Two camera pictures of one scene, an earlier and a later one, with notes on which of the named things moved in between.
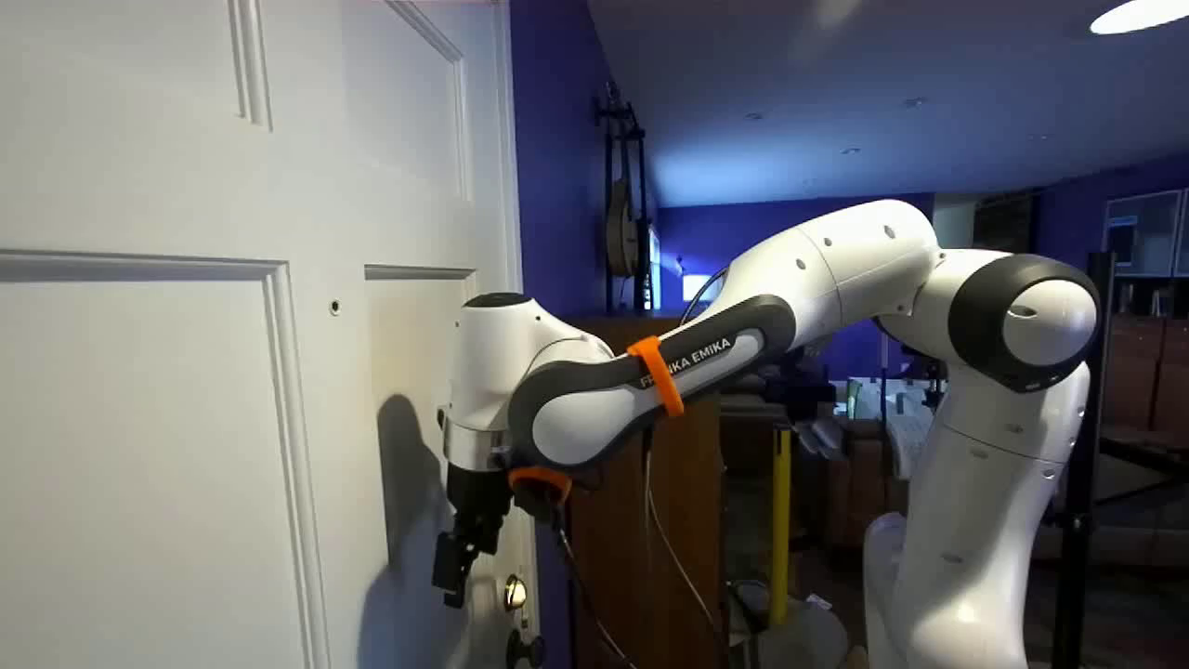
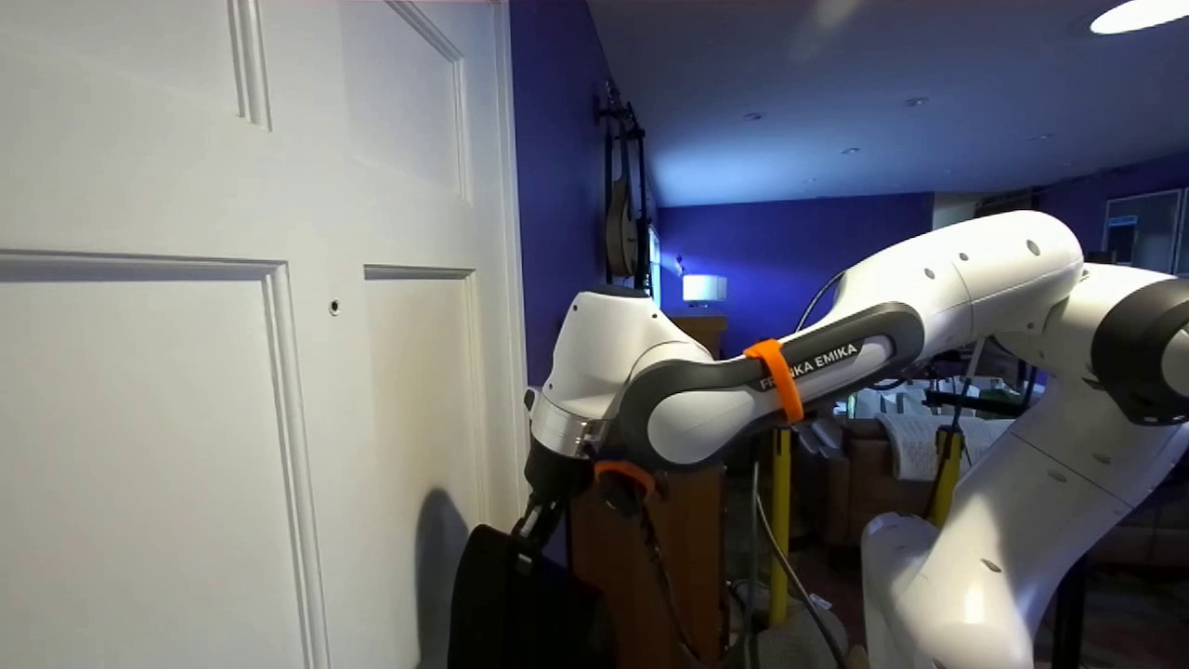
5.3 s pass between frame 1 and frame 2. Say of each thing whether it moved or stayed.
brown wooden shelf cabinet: stayed
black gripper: moved
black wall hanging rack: stayed
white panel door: stayed
